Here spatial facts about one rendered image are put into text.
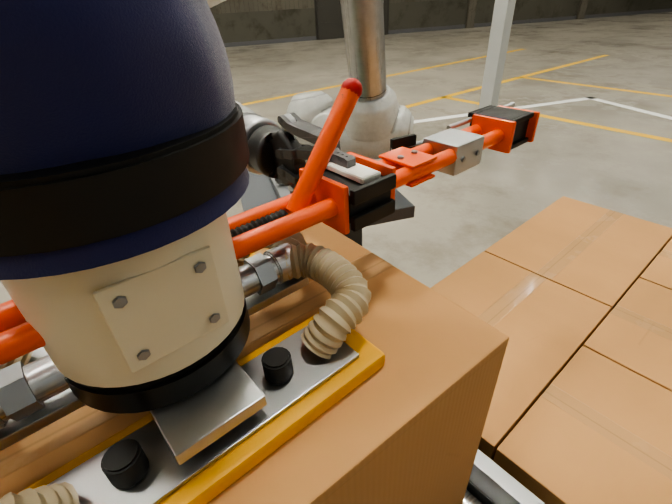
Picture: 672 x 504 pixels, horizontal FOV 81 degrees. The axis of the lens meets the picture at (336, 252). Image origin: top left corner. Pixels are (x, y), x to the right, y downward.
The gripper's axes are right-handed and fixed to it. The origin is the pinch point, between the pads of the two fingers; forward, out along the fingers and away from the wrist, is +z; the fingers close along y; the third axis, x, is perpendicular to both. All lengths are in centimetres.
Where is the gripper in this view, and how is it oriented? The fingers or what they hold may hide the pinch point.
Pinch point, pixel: (353, 187)
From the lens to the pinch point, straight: 49.5
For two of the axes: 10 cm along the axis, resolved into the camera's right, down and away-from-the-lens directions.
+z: 6.5, 4.1, -6.4
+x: -7.6, 3.9, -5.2
